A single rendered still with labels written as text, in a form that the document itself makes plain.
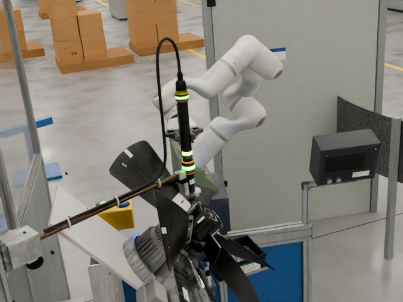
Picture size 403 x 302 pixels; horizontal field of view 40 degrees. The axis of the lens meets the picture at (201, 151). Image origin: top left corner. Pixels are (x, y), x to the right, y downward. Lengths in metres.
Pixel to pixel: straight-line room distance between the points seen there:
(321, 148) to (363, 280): 1.51
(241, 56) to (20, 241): 1.05
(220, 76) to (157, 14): 8.03
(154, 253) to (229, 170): 2.15
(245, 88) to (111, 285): 1.04
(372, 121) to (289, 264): 1.36
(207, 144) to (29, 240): 1.24
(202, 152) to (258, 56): 0.64
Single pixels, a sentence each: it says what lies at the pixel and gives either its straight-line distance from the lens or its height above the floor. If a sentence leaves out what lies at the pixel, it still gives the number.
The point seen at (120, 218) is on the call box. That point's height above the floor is 1.04.
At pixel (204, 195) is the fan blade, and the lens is 2.11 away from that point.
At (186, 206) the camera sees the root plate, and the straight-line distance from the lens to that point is 1.89.
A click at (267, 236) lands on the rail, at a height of 0.83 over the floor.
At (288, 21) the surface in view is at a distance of 3.72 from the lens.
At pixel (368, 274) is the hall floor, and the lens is 3.75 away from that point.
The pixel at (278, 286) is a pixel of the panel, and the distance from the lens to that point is 2.67.
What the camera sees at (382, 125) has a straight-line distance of 3.60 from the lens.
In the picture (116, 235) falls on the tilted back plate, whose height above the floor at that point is 1.17.
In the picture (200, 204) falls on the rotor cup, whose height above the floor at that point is 1.26.
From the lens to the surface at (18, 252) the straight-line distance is 1.58.
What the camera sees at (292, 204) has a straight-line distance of 4.17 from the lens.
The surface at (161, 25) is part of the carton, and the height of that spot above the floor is 0.46.
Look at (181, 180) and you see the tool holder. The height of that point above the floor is 1.34.
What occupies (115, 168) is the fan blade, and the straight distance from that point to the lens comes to 1.82.
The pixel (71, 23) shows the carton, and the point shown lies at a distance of 9.35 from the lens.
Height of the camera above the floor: 2.13
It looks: 22 degrees down
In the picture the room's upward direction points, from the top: 5 degrees counter-clockwise
